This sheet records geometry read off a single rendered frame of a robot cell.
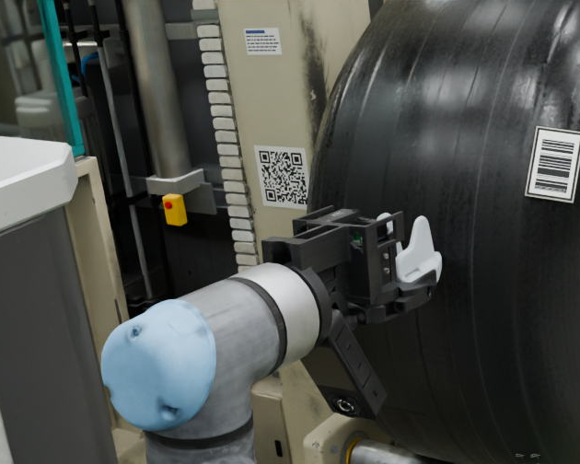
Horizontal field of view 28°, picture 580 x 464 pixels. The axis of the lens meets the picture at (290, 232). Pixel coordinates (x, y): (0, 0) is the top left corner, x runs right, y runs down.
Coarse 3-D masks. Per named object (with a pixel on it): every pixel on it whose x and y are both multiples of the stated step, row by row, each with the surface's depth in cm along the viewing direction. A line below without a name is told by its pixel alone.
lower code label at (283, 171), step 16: (256, 160) 136; (272, 160) 134; (288, 160) 133; (304, 160) 131; (272, 176) 135; (288, 176) 134; (304, 176) 132; (272, 192) 136; (288, 192) 135; (304, 192) 133; (304, 208) 134
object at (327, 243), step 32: (320, 224) 88; (352, 224) 92; (384, 224) 90; (288, 256) 87; (320, 256) 85; (352, 256) 88; (384, 256) 90; (320, 288) 83; (352, 288) 88; (384, 288) 90; (320, 320) 83; (352, 320) 89; (384, 320) 89
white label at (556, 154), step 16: (544, 128) 97; (544, 144) 96; (560, 144) 96; (576, 144) 96; (544, 160) 96; (560, 160) 96; (576, 160) 96; (528, 176) 96; (544, 176) 96; (560, 176) 96; (576, 176) 96; (528, 192) 96; (544, 192) 96; (560, 192) 96
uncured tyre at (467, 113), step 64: (448, 0) 110; (512, 0) 105; (576, 0) 102; (384, 64) 108; (448, 64) 104; (512, 64) 100; (576, 64) 99; (320, 128) 114; (384, 128) 105; (448, 128) 101; (512, 128) 98; (576, 128) 98; (320, 192) 109; (384, 192) 104; (448, 192) 100; (512, 192) 97; (576, 192) 97; (448, 256) 100; (512, 256) 97; (576, 256) 98; (448, 320) 102; (512, 320) 98; (576, 320) 99; (384, 384) 111; (448, 384) 105; (512, 384) 101; (576, 384) 101; (448, 448) 115; (512, 448) 107; (576, 448) 106
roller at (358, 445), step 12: (360, 444) 133; (372, 444) 133; (384, 444) 133; (348, 456) 133; (360, 456) 132; (372, 456) 131; (384, 456) 131; (396, 456) 130; (408, 456) 129; (420, 456) 129
